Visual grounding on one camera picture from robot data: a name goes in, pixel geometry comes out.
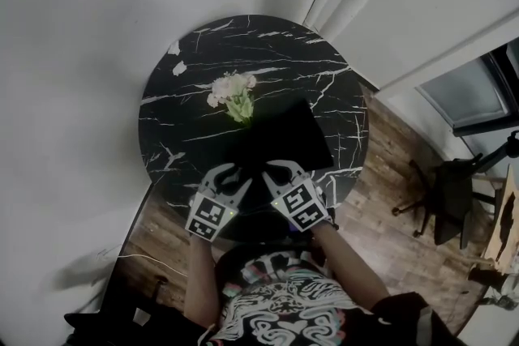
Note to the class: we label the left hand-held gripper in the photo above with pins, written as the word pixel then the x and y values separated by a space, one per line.
pixel 211 216

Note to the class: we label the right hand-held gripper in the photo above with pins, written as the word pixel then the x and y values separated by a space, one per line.
pixel 302 206

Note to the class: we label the black cloth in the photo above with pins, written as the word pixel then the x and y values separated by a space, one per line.
pixel 284 137

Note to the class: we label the person's left forearm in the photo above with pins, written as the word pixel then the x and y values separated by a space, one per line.
pixel 202 283

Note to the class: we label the person's right forearm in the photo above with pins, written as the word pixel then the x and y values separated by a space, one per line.
pixel 348 267

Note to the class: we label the artificial pink flower bouquet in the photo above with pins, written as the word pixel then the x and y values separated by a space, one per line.
pixel 235 97

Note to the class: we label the black patterned shirt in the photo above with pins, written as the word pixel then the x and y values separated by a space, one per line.
pixel 284 304

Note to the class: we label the small white paper scrap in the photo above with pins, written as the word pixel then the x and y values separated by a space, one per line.
pixel 174 48
pixel 178 68

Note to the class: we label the black office chair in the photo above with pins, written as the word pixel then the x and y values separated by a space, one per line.
pixel 450 202

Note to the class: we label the black seat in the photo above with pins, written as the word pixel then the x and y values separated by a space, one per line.
pixel 105 324

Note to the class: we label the frosted glass window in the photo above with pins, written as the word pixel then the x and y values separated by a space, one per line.
pixel 466 97

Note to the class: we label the light wooden desk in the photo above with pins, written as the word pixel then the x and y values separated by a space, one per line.
pixel 498 231

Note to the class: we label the small black box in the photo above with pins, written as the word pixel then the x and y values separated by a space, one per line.
pixel 486 274

